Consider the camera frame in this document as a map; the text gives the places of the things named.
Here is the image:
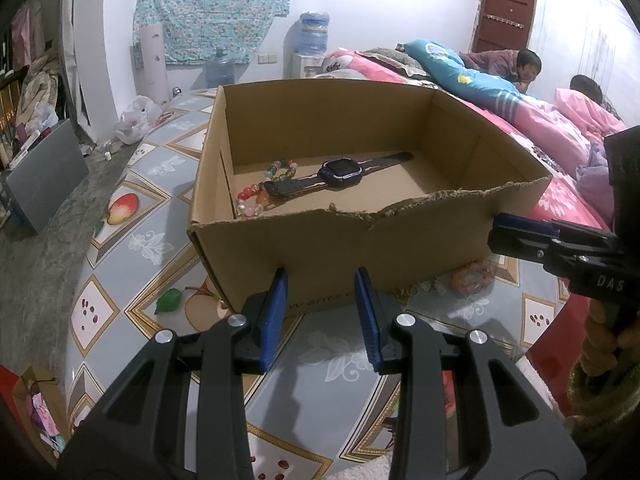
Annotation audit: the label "brown cardboard box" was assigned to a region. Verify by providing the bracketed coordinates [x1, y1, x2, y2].
[187, 78, 553, 317]

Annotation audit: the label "peach pink bead bracelet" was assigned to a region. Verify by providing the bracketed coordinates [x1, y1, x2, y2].
[450, 259, 498, 293]

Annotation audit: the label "white plastic bag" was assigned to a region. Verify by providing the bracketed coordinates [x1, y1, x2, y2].
[114, 95, 163, 145]

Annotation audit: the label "dark purple smartwatch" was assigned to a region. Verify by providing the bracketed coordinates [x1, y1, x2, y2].
[263, 151, 415, 200]

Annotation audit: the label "hanging pink clothes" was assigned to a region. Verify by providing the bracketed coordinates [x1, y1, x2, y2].
[10, 5, 41, 68]

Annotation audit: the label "white wardrobe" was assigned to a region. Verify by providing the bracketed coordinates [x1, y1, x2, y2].
[530, 0, 640, 126]

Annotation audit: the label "light purple cloth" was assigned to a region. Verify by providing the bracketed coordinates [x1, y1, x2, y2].
[575, 140, 616, 226]

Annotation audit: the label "pink white red bead bracelet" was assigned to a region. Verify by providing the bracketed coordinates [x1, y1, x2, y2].
[234, 184, 272, 220]

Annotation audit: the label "pile of clothes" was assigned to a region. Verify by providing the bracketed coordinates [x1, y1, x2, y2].
[17, 50, 63, 133]

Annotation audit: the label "multicoloured bead bracelet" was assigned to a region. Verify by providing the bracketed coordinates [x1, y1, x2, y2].
[264, 156, 299, 184]

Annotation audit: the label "person's right forearm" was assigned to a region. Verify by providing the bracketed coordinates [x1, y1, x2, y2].
[565, 355, 640, 436]

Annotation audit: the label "white tall tube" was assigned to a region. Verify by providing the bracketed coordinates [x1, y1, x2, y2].
[139, 22, 170, 106]

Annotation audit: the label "blue quilt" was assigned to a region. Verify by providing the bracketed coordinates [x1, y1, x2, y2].
[402, 37, 538, 126]

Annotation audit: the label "white water dispenser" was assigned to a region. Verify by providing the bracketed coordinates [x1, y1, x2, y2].
[291, 51, 326, 79]

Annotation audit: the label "teal patterned wall cloth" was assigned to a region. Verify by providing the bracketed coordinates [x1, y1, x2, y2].
[131, 0, 293, 66]

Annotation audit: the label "grey cabinet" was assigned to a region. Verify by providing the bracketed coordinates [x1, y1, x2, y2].
[0, 119, 91, 235]

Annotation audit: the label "blue water jug on dispenser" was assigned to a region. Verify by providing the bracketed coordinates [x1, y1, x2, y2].
[299, 11, 331, 54]

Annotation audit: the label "brown door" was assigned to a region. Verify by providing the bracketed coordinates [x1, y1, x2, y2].
[472, 0, 538, 56]

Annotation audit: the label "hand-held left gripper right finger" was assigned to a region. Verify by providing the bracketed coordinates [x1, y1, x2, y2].
[353, 266, 586, 480]

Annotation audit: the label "person's right hand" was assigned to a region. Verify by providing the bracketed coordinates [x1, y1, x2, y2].
[582, 300, 640, 381]

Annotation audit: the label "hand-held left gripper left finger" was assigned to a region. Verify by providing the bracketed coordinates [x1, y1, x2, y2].
[57, 266, 290, 480]

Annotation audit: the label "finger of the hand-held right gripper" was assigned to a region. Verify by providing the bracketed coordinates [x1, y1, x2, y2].
[492, 212, 618, 246]
[487, 230, 621, 281]

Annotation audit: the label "brown paper bag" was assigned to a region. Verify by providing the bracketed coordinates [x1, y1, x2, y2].
[12, 365, 71, 466]

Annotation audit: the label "grey patterned pillow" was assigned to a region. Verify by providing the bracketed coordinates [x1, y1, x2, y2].
[360, 47, 426, 78]

